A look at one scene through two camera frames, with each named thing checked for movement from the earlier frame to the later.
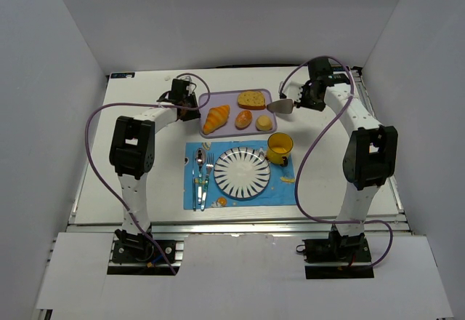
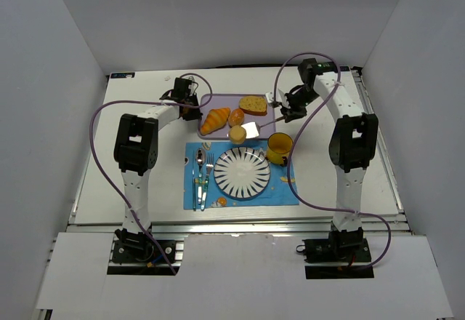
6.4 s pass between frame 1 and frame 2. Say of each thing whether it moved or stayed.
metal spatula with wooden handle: moved
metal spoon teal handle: stayed
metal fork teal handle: stayed
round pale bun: moved
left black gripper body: stayed
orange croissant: stayed
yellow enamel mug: stayed
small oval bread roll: moved
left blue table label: stayed
